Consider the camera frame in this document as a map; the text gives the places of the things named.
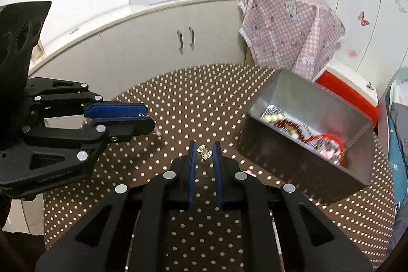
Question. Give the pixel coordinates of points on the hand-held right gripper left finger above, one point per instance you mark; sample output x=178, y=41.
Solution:
x=192, y=166

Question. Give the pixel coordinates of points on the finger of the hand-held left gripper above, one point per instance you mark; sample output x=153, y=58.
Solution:
x=114, y=110
x=127, y=128

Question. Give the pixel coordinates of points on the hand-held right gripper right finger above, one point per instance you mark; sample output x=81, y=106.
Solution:
x=217, y=168

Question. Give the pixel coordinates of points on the grey metal box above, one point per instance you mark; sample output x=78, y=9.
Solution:
x=287, y=157

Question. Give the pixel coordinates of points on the small pink hair clip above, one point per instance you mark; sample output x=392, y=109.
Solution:
x=249, y=171

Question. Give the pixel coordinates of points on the white low cabinet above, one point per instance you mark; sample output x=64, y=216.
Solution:
x=143, y=45

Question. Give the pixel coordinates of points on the brown polka dot tablecloth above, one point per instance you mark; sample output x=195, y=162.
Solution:
x=197, y=93

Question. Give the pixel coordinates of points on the red storage box white lid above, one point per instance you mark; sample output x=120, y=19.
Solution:
x=338, y=85

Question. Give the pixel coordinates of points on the pink bear print cloth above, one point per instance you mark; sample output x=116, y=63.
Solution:
x=280, y=23

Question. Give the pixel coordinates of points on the pink butterfly sticker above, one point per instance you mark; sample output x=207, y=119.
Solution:
x=363, y=18

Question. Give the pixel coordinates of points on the cream butterfly sticker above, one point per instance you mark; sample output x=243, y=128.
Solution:
x=398, y=1

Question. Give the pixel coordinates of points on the teal bunk bed frame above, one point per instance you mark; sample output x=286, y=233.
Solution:
x=383, y=119

